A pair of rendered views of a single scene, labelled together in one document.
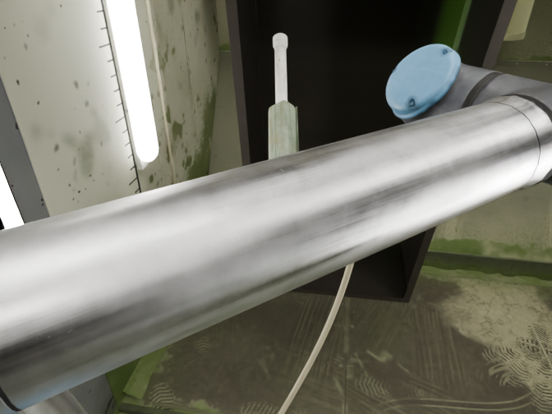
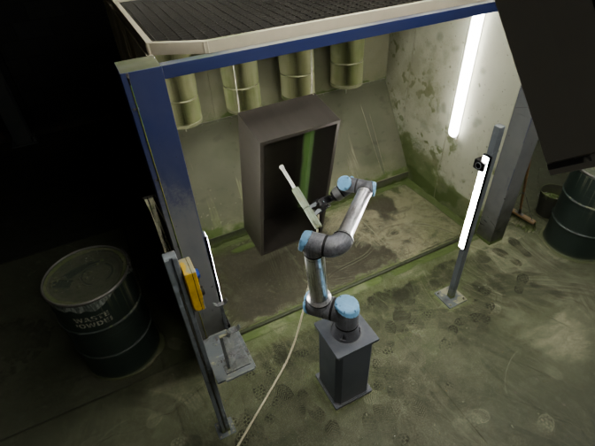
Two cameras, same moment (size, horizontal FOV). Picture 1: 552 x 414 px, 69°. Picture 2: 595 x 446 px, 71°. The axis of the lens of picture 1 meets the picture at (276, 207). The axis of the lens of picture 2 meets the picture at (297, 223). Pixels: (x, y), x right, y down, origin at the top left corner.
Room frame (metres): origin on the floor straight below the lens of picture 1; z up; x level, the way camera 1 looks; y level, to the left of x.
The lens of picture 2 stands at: (-1.08, 1.27, 2.89)
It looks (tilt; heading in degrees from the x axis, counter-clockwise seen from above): 39 degrees down; 325
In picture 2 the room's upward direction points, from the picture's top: 3 degrees counter-clockwise
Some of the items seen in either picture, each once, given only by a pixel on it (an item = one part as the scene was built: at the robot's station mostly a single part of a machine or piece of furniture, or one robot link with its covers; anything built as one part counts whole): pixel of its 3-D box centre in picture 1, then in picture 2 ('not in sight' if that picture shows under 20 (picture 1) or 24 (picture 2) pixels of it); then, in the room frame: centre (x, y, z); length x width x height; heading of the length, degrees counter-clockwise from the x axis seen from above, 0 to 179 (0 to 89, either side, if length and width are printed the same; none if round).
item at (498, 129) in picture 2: not in sight; (471, 225); (0.13, -1.16, 0.82); 0.05 x 0.05 x 1.64; 80
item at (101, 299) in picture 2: not in sight; (107, 313); (1.42, 1.31, 0.44); 0.59 x 0.58 x 0.89; 61
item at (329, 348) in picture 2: not in sight; (344, 358); (0.10, 0.12, 0.32); 0.31 x 0.31 x 0.64; 80
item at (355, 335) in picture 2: not in sight; (346, 326); (0.10, 0.12, 0.69); 0.19 x 0.19 x 0.10
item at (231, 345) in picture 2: not in sight; (227, 334); (0.32, 0.81, 0.95); 0.26 x 0.15 x 0.32; 170
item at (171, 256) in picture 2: not in sight; (203, 361); (0.35, 0.98, 0.82); 0.06 x 0.06 x 1.64; 80
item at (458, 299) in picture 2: not in sight; (450, 296); (0.13, -1.16, 0.01); 0.20 x 0.20 x 0.01; 80
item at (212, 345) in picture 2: not in sight; (227, 353); (0.33, 0.83, 0.78); 0.31 x 0.23 x 0.01; 170
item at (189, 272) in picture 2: not in sight; (191, 285); (0.34, 0.92, 1.42); 0.12 x 0.06 x 0.26; 170
